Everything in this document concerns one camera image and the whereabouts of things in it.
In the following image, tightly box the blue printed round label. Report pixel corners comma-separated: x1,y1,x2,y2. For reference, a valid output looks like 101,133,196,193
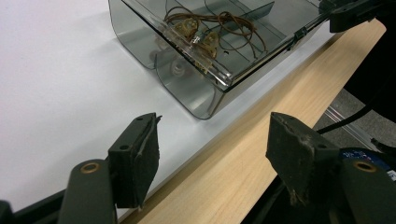
340,147,396,182

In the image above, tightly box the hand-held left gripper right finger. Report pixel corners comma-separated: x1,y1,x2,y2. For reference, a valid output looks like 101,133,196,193
264,112,343,205

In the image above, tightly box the metal floor rail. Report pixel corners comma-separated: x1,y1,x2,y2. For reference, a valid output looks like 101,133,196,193
323,105,381,151

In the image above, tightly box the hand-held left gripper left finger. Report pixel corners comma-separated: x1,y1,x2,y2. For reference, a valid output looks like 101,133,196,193
107,112,163,209

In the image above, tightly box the smoky transparent organizer box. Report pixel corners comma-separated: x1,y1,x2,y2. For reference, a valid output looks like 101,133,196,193
107,0,332,121

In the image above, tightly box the brown cord necklace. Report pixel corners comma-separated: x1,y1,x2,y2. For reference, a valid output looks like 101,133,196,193
163,6,269,61

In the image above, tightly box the black cable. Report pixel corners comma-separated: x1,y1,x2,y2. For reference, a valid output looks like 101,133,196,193
317,105,375,135

